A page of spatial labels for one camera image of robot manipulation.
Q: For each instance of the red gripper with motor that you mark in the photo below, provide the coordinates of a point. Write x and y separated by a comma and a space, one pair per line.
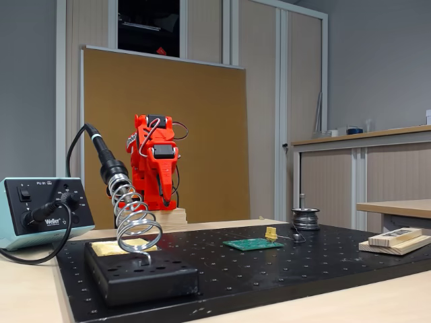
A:
166, 168

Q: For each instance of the black soldering iron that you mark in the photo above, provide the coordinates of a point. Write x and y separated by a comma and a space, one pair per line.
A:
114, 168

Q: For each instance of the red robot arm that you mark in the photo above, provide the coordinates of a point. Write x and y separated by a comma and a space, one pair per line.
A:
138, 175

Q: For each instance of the brown cork pin board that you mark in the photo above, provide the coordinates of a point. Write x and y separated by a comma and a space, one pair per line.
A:
208, 134

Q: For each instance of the green circuit board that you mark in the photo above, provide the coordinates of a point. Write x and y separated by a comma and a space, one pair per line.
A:
249, 244

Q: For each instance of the black soldering stand base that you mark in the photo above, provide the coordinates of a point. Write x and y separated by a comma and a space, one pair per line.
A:
151, 286

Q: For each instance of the teal Weller soldering station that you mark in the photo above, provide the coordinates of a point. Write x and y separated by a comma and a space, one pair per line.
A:
13, 235

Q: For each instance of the stacked wooden planks base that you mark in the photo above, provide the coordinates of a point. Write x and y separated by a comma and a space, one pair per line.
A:
175, 218

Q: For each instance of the metal spring iron holder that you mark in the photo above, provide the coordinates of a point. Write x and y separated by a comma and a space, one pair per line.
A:
133, 250

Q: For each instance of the yellow cleaning sponge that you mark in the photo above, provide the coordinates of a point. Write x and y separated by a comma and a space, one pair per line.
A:
104, 249

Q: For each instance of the yellow power connector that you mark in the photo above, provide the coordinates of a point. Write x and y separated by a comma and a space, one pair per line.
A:
270, 232

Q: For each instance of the black perforated breadboard plate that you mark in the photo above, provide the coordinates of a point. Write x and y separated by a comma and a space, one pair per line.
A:
269, 276

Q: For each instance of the small round metal magnet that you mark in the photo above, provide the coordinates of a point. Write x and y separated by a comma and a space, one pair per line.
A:
297, 238

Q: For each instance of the tall beige shutter cabinet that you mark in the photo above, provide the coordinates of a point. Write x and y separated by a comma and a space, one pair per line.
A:
299, 84

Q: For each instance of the black machine with light strip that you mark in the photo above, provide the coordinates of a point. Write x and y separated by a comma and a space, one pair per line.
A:
148, 20

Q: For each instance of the white paper tray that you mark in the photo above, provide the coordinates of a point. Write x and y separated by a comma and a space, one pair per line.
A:
325, 134

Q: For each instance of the grey leaning metal strip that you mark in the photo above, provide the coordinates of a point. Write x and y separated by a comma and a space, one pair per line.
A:
318, 112

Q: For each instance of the clear plastic bottle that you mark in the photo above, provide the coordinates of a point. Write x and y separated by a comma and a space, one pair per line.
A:
368, 125

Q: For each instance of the low beige sideboard cabinet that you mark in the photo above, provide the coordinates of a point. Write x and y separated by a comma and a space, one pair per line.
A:
397, 175

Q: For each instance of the wooden top side table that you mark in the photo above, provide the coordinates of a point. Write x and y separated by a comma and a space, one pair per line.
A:
397, 207

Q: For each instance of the wooden plank printed KAPLA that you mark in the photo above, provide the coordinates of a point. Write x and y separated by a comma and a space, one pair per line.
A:
394, 236

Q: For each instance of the plain wooden plank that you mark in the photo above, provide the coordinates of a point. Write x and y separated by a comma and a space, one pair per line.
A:
397, 250

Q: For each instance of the metal spool post screw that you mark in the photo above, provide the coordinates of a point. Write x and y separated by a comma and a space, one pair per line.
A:
303, 201

